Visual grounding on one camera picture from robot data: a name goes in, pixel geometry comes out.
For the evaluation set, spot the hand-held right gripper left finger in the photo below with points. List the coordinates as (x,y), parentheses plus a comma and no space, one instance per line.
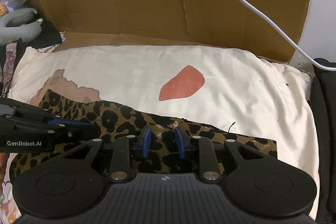
(145,141)

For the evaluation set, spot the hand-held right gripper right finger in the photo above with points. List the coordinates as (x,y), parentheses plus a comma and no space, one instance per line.
(181,142)

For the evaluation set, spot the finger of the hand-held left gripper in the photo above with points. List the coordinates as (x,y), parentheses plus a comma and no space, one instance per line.
(71,123)
(84,132)

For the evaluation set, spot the leopard print garment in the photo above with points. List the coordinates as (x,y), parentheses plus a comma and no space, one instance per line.
(115,119)

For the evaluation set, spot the person's left hand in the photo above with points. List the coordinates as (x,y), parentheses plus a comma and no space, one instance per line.
(4,166)

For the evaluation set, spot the cream bear print blanket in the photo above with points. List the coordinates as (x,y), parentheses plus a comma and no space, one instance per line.
(131,71)

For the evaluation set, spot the black cloth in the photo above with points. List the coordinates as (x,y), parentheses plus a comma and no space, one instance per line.
(48,35)

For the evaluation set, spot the grey neck pillow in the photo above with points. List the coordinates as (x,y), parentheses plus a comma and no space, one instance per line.
(23,29)

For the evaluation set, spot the brown teddy bear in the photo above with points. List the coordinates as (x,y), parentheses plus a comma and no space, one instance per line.
(2,10)

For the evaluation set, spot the folded black garment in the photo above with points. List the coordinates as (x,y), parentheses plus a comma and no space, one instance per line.
(325,108)

